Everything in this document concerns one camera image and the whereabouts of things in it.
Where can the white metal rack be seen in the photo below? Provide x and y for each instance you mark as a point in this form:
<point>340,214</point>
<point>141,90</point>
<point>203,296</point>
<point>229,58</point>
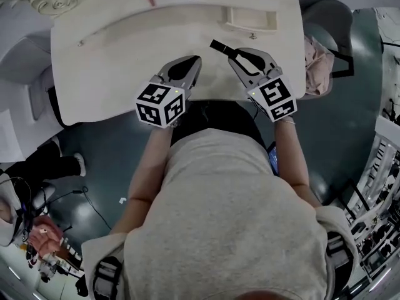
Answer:
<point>381,167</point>

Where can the person's grey shirt torso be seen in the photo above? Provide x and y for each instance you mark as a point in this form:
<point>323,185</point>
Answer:
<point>225,223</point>

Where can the person's black trousers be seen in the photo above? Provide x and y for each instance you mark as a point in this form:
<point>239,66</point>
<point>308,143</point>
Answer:
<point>218,114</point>

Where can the white ornate dressing table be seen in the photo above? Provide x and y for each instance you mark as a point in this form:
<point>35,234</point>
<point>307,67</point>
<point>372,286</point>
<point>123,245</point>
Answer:
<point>125,80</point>

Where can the black phone with lit screen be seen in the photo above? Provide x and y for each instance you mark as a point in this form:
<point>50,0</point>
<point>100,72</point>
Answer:
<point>273,159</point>

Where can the cluttered work table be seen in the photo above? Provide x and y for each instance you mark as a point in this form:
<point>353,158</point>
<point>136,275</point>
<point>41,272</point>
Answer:
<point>59,264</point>

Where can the black metal frame stand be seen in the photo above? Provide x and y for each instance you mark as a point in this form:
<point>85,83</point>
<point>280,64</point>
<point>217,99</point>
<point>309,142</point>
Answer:
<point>356,198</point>

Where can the white paper scrap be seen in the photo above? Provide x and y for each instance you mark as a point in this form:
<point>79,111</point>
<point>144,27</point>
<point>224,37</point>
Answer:
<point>122,200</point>

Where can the grey plastic device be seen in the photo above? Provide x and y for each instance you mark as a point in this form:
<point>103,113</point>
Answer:
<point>43,195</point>

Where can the small black tube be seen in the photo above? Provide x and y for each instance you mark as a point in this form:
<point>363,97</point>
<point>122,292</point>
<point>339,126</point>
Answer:
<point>220,46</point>

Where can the pink folded cloth with tag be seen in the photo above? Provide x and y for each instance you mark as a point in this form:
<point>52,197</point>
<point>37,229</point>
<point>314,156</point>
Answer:
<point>47,234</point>

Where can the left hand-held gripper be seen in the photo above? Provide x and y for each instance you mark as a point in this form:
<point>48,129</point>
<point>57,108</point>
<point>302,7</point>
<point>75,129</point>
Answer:
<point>159,103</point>

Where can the person's left forearm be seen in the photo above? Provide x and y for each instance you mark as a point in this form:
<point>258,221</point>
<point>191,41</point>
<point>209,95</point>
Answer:
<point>150,164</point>

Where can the white side cabinet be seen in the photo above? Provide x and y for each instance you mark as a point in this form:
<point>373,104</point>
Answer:
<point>9,130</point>

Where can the black chair cushion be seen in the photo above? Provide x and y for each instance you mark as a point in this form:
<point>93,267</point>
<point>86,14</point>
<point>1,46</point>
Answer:
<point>55,105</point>

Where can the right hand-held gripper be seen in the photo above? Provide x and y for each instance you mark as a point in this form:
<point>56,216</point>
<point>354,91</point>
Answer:
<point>275,98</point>

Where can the pink crumpled cloth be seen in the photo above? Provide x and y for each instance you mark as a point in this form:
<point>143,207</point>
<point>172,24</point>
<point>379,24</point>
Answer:
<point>317,64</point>

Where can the grey chair with black legs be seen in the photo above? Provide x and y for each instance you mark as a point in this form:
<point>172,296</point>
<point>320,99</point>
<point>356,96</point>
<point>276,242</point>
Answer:
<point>331,17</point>

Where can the person's right forearm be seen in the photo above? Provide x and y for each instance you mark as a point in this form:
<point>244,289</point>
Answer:
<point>293,155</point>

